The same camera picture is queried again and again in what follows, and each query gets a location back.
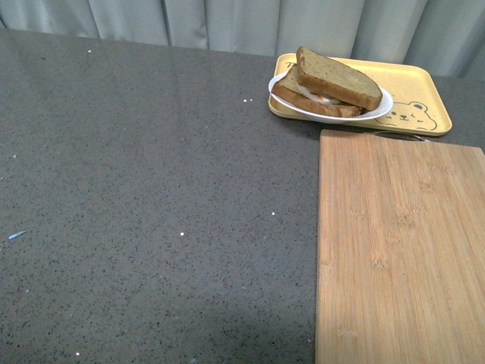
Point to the bread slice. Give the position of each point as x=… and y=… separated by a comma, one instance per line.
x=287, y=90
x=326, y=76

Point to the metal cutting board handle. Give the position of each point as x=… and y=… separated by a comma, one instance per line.
x=399, y=136

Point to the wooden cutting board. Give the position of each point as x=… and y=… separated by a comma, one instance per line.
x=400, y=270

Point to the grey curtain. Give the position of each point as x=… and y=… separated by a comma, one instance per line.
x=445, y=38

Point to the yellow bear tray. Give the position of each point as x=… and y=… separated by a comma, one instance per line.
x=418, y=108

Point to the fried egg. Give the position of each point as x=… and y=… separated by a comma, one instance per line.
x=323, y=99

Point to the blue plastic scrap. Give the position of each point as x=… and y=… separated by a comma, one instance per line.
x=15, y=235

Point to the white round plate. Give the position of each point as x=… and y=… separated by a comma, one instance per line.
x=286, y=110

